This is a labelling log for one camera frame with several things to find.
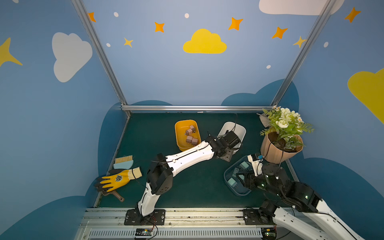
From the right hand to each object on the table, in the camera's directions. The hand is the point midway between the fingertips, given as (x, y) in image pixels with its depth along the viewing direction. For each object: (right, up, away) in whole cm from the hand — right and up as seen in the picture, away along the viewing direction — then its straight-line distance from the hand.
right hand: (242, 171), depth 70 cm
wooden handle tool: (-68, -14, +10) cm, 70 cm away
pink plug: (-25, +21, +38) cm, 50 cm away
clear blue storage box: (+3, -14, +10) cm, 17 cm away
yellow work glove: (-67, -7, +13) cm, 68 cm away
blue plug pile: (+2, -4, +17) cm, 17 cm away
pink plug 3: (-27, +13, +34) cm, 45 cm away
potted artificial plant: (+27, +17, +12) cm, 34 cm away
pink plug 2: (-27, +18, +36) cm, 49 cm away
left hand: (-6, +8, +12) cm, 16 cm away
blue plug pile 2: (-1, -10, +13) cm, 16 cm away
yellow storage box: (-33, +22, +40) cm, 56 cm away
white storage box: (+9, +19, +36) cm, 42 cm away
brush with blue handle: (-68, -2, +25) cm, 72 cm away
